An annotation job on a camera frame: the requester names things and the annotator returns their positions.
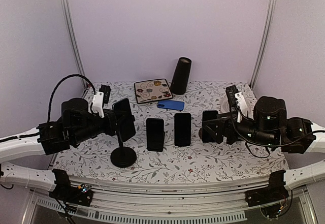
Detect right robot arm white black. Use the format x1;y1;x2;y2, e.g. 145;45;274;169
202;94;324;154

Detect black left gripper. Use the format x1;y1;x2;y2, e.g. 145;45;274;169
71;108;126;145

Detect black tall phone holder stand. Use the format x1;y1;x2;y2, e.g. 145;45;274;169
110;132;137;168

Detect blue phone face down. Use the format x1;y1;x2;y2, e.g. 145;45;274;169
157;100;185;111

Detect left aluminium frame post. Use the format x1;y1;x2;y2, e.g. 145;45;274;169
60;0;85;76

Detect black braided left cable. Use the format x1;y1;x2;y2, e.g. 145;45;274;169
47;74;97;123

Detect floral square ceramic plate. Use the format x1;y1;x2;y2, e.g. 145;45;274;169
134;78;174;104

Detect blue edged black phone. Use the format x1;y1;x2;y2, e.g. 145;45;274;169
201;110;218;143

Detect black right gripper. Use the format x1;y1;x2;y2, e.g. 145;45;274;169
202;110;277;148

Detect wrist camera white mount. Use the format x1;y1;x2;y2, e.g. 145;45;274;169
225;85;248;123
90;84;111;118

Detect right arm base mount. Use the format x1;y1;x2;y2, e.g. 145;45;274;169
245;170;289;207

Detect small black phone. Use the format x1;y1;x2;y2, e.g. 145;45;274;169
146;118;165;152

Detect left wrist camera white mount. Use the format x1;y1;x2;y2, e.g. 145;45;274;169
90;84;111;118

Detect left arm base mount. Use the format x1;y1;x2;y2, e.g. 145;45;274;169
49;169;94;207

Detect aluminium frame post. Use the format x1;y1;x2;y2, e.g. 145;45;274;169
60;0;85;76
249;0;277;90

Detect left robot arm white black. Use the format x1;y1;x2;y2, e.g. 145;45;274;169
1;98;135;201

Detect teal cased dark phone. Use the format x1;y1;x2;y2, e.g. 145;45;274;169
112;98;136;142

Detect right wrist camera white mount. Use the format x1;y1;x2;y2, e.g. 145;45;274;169
225;85;248;123

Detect right aluminium frame post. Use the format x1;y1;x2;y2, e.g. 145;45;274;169
249;0;277;90

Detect black cylindrical speaker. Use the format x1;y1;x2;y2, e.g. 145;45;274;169
170;57;192;95

